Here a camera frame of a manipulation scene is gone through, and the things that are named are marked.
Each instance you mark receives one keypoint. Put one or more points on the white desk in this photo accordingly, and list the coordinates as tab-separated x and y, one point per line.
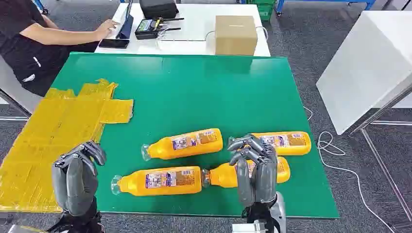
199	25

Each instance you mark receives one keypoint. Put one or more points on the black phone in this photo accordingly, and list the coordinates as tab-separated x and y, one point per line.
114	43

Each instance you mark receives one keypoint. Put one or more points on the yellow sheet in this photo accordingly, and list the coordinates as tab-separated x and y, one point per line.
48	135

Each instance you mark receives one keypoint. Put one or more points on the white side table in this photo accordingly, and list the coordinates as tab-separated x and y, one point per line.
363	70

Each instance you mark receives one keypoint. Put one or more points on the orange drink bottle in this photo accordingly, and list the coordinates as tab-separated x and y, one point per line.
190	144
296	143
222	175
135	183

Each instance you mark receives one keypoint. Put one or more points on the green crate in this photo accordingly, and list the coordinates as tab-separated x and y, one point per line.
265	11

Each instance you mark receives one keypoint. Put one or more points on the black remote controller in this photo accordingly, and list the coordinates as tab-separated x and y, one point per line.
146	29

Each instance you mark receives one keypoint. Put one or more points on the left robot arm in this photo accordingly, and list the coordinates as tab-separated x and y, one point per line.
80	223

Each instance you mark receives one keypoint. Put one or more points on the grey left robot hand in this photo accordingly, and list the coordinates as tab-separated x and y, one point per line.
75	186

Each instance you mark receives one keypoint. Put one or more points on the black bag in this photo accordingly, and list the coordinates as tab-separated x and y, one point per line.
159	8

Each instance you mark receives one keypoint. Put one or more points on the tablet in blue case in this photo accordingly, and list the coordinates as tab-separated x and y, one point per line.
126	27

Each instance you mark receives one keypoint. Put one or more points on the green mat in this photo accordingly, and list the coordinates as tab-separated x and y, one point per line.
209	96

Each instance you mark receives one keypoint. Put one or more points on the cardboard box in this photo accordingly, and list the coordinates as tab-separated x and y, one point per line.
235	37

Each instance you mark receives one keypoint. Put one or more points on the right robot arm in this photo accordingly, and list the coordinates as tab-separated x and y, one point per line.
280	209

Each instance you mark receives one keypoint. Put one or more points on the metal table frame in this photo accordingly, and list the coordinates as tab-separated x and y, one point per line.
383	166

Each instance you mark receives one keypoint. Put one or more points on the person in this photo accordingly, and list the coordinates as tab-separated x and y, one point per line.
19	48

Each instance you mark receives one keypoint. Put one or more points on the person's right hand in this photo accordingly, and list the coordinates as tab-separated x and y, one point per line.
106	29

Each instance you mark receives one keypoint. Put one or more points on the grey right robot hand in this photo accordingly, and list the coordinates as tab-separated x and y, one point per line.
262	180

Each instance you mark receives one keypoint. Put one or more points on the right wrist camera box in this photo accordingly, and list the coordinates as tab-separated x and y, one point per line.
248	228

